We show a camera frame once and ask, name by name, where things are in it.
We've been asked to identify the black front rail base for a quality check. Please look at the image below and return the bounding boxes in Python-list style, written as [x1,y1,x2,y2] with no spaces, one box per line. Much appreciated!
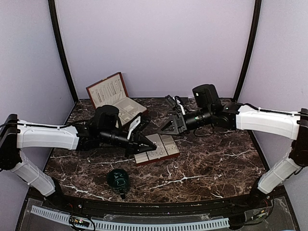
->
[26,185,287,219]

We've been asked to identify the black frame post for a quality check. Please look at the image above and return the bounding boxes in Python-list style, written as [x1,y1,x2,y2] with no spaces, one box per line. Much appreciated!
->
[48,0,79,103]
[233,0,262,102]

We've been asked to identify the red jewelry box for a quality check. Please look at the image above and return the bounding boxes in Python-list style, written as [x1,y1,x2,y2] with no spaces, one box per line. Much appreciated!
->
[86,72,147,126]

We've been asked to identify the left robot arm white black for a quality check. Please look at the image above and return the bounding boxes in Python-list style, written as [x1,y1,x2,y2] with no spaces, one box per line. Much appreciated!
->
[0,105,157,210]

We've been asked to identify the right black frame post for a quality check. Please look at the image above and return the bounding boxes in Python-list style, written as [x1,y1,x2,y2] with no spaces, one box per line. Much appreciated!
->
[233,0,262,102]

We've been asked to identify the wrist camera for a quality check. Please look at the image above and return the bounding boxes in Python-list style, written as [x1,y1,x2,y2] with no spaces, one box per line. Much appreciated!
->
[127,113,151,140]
[165,95,186,115]

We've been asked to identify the dark green glass mug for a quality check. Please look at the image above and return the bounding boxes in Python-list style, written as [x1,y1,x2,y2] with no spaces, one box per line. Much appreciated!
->
[106,168,130,200]

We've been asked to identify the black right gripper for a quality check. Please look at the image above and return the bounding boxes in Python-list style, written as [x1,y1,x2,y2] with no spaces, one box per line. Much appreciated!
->
[156,106,213,136]

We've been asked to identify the left black frame post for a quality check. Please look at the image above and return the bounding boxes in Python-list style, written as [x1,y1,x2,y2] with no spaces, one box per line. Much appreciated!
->
[48,0,79,103]

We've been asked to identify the white slotted cable duct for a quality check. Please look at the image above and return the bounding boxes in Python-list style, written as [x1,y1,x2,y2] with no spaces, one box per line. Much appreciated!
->
[30,205,230,231]

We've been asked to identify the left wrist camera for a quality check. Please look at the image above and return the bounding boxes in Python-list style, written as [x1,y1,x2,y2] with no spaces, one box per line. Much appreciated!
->
[127,113,151,140]

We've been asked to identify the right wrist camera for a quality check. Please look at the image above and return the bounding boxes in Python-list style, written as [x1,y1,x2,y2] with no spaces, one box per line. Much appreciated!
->
[165,95,186,115]

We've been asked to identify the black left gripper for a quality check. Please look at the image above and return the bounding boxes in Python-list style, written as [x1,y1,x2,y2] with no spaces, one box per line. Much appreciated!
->
[100,128,157,158]

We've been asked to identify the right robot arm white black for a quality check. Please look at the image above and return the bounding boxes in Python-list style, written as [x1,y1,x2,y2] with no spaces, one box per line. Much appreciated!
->
[158,84,308,209]

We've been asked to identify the red jewelry tray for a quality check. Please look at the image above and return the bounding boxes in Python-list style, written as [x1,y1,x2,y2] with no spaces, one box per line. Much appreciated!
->
[134,133,180,166]

